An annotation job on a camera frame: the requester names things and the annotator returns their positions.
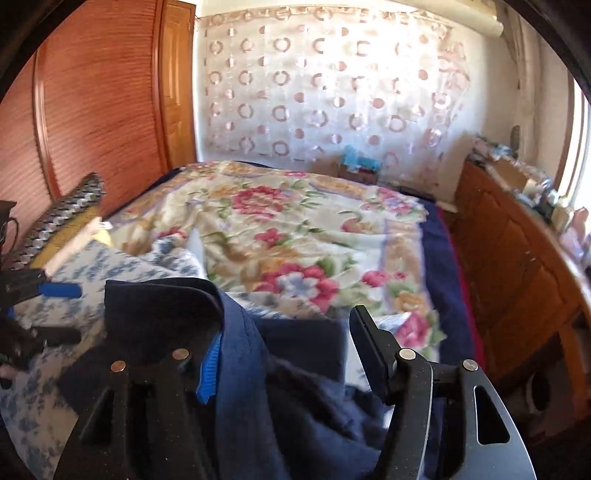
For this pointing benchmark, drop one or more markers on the blue and white floral bedspread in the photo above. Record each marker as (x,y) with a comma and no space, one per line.
(55,392)

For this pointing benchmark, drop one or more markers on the white curtain with circle pattern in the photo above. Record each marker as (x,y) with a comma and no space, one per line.
(323,92)

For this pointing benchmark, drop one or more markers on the clutter of dresser items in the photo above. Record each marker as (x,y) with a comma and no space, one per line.
(521,180)

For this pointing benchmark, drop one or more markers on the dark metal object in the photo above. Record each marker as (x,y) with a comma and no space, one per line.
(8,230)

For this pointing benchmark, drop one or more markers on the cream roller blind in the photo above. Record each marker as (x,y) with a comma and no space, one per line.
(487,18)

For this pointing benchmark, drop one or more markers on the white round appliance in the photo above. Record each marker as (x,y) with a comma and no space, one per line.
(538,392)

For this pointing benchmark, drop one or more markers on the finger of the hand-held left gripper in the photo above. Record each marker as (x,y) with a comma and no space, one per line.
(60,290)
(55,335)

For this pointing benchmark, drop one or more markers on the circle patterned mustard cushion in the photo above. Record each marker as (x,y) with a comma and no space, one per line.
(60,221)

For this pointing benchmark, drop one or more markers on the floral fleece blanket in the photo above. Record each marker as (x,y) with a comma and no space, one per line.
(286,230)

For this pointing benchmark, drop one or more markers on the wooden wardrobe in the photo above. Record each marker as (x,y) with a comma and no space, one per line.
(97,106)

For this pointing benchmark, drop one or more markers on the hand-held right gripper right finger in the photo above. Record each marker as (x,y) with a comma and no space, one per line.
(369,341)

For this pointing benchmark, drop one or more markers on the white window frame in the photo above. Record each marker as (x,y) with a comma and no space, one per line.
(570,152)

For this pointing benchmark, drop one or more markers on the navy t-shirt with orange print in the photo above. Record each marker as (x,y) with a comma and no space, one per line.
(295,415)

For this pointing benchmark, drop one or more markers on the navy bed cover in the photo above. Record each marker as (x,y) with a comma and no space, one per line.
(443,258)

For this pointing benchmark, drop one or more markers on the wooden dresser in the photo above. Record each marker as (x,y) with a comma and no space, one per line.
(517,267)

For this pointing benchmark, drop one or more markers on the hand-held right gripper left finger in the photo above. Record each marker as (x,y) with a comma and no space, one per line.
(210,364)

